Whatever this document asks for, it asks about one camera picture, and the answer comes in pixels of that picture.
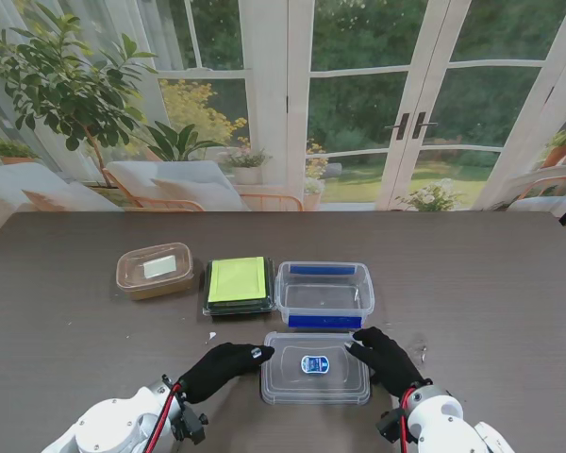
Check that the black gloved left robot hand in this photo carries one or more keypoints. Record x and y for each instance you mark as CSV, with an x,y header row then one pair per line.
x,y
221,370

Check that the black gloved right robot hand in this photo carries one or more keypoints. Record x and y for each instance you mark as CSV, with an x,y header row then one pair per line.
x,y
387,361

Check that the black plastic tray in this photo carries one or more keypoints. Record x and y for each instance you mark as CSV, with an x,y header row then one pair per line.
x,y
240,312

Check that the clear lid with blue mark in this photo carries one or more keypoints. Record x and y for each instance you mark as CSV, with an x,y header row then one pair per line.
x,y
311,387

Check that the clear container with blue clips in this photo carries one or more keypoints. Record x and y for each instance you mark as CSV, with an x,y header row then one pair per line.
x,y
325,297

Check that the clear lid with green sheet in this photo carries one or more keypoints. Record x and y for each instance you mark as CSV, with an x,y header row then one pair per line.
x,y
238,280

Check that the brown kraft paper container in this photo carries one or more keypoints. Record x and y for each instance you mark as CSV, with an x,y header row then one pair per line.
x,y
155,290

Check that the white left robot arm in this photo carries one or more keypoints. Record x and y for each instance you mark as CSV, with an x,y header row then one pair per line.
x,y
113,422

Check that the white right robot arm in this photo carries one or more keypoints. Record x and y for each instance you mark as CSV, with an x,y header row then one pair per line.
x,y
448,420

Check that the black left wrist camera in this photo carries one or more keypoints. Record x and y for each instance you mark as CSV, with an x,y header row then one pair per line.
x,y
191,422

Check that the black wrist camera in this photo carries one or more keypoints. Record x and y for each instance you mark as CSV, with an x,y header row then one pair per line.
x,y
191,422
390,424

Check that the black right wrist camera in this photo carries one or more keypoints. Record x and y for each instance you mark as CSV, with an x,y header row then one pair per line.
x,y
390,424

